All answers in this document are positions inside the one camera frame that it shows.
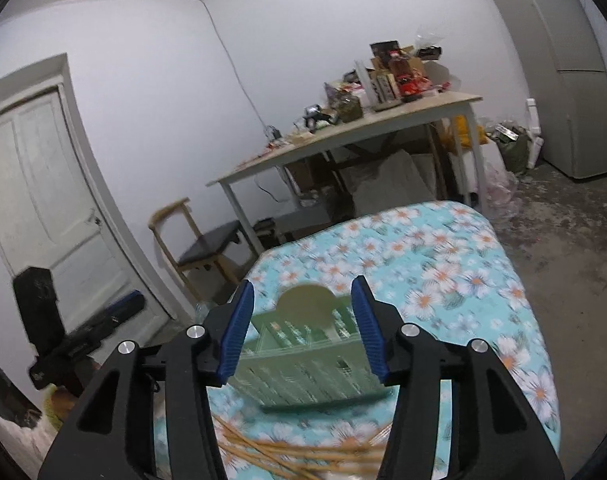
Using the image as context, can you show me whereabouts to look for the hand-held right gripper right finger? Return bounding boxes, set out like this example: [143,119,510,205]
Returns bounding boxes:
[350,275,567,480]

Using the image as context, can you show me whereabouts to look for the pink plastic bag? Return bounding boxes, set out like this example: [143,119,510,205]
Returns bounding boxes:
[483,160,520,221]

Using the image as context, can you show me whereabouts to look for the long grey desk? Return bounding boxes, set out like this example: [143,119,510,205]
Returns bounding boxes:
[206,91,485,257]

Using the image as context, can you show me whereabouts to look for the tall clear tubes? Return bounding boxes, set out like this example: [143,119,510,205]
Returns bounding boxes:
[353,59,379,108]

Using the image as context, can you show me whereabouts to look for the white panelled door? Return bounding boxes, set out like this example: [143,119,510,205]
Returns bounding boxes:
[0,53,185,322]

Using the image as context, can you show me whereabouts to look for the black floor cable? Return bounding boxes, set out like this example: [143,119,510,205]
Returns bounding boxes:
[255,177,289,204]

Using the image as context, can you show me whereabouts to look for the small wooden rack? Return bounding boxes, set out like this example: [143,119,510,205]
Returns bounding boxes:
[373,72,399,109]

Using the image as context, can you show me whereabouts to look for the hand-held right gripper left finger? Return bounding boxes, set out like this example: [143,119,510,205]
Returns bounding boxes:
[38,281,255,480]

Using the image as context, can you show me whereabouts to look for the thin wall cable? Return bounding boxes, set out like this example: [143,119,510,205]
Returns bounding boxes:
[202,0,270,135]

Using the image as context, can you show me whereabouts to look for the yellow bag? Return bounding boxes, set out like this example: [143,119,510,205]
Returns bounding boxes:
[446,115,487,156]

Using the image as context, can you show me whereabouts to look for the black handheld device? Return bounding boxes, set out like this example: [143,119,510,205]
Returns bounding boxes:
[303,105,330,129]

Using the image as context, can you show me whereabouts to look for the dark box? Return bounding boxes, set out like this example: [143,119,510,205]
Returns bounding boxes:
[369,41,401,60]

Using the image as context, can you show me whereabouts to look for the white box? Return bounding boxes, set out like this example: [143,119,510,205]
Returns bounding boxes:
[451,152,477,196]

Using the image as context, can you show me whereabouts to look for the glass jar with dark contents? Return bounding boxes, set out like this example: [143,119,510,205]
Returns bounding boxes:
[333,94,363,123]

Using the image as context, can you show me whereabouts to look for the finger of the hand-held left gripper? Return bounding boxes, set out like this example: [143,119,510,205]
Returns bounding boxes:
[90,291,146,334]

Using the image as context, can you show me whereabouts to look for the floral turquoise blanket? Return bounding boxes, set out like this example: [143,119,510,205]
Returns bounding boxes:
[154,200,562,480]

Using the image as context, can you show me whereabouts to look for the red label oil bottle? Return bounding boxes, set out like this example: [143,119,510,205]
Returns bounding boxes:
[388,50,413,98]

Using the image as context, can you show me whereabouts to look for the silver refrigerator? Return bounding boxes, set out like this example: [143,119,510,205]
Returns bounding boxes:
[479,0,607,181]

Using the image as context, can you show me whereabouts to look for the red packet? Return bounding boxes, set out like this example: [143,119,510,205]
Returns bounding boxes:
[401,77,437,99]

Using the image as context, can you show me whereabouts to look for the green bag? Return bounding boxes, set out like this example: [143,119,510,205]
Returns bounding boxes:
[488,120,532,174]

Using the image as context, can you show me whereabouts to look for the clear plastic bag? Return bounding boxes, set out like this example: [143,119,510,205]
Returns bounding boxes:
[412,24,451,50]

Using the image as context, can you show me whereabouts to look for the beige spoon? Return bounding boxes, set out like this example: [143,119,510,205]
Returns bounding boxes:
[276,284,334,343]

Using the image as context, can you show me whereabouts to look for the green perforated utensil holder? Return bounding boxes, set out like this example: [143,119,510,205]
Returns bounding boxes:
[231,304,391,414]

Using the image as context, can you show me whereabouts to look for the wooden chair with black seat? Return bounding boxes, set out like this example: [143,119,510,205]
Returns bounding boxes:
[148,197,259,307]

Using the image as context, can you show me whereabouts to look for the grey sack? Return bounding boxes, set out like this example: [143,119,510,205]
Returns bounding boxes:
[341,152,437,216]

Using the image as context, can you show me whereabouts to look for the white slim appliance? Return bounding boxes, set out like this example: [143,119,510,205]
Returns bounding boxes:
[526,98,545,169]

